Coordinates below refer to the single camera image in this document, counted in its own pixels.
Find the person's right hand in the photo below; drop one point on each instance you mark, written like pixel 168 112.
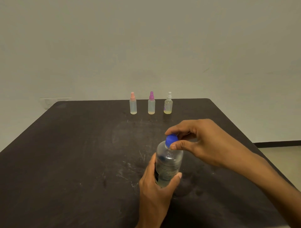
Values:
pixel 209 143

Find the person's left hand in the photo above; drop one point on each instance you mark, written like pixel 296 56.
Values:
pixel 155 199

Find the large clear plastic bottle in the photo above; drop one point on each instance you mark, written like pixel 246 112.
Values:
pixel 168 164

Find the blue bottle cap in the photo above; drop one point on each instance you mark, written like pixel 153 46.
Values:
pixel 171 139

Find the small yellowish bottle purple sticker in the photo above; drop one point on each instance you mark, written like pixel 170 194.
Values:
pixel 168 106

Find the white spray cap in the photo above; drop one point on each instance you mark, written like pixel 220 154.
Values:
pixel 169 95

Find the small bottle with pink sticker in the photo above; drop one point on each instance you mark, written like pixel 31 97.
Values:
pixel 151 106

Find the purple spray cap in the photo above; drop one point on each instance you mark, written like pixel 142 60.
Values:
pixel 151 95

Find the small plain clear bottle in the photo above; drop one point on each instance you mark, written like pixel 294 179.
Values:
pixel 133 107

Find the pink spray cap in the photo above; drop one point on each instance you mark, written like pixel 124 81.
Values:
pixel 132 96

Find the person's right forearm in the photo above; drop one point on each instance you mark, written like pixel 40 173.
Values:
pixel 277 183

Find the person's left forearm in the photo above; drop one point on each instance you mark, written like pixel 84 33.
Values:
pixel 150 223

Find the black skirting board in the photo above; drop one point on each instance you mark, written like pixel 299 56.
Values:
pixel 277 144

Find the white wall socket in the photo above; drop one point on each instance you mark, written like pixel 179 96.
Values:
pixel 55 103

